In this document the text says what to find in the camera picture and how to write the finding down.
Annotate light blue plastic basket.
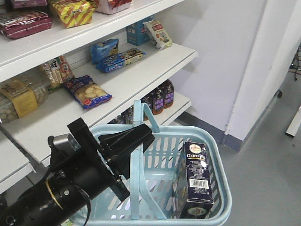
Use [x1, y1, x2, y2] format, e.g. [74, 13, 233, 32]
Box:
[69, 100, 232, 226]

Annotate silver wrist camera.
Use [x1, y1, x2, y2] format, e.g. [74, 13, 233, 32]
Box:
[48, 133, 81, 155]

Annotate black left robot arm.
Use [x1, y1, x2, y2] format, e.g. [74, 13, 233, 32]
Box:
[0, 118, 155, 226]

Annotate blue Chocofello cookie box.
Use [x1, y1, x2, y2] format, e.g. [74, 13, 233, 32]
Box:
[172, 141, 214, 219]

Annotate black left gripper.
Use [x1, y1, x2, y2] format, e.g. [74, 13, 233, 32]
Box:
[63, 118, 155, 202]

